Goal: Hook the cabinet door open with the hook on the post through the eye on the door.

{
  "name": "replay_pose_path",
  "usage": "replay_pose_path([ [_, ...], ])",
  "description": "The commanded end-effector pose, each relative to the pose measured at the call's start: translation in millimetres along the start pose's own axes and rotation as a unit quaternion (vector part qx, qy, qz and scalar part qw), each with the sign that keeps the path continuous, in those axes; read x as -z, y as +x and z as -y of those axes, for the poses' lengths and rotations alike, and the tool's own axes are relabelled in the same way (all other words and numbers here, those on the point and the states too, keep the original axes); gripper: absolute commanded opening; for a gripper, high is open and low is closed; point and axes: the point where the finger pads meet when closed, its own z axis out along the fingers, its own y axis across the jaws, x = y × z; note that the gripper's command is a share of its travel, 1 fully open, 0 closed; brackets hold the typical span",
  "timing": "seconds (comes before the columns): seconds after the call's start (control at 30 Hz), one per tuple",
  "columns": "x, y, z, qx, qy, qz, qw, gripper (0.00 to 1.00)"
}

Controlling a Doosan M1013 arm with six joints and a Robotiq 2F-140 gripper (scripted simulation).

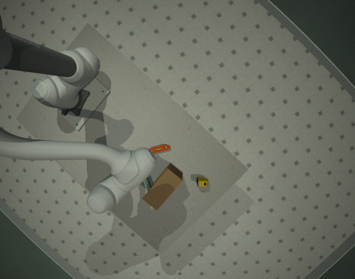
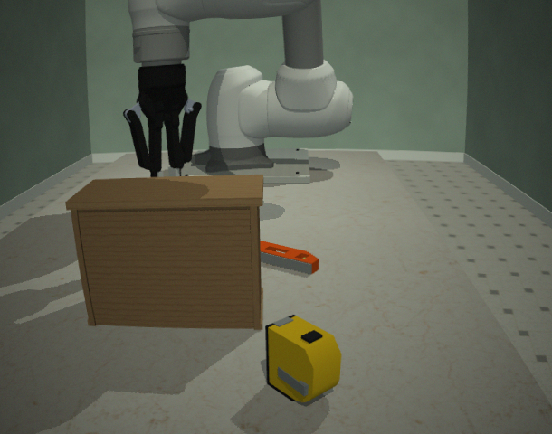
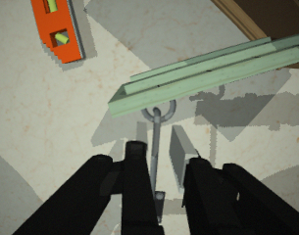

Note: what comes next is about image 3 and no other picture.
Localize orange spirit level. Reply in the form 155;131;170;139
31;0;86;64

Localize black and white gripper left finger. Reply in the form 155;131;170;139
12;121;165;235

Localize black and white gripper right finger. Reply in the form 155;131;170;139
169;124;299;235

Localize brown wooden cabinet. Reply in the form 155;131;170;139
108;0;299;122

